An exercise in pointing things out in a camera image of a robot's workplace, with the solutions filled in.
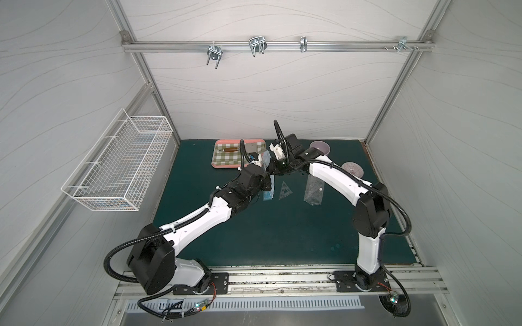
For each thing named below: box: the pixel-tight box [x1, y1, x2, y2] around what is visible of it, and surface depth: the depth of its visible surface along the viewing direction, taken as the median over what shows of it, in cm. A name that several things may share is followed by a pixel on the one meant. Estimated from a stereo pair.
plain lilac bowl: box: [309, 139, 332, 156], surface depth 113 cm
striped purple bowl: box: [341, 161, 365, 179], surface depth 106 cm
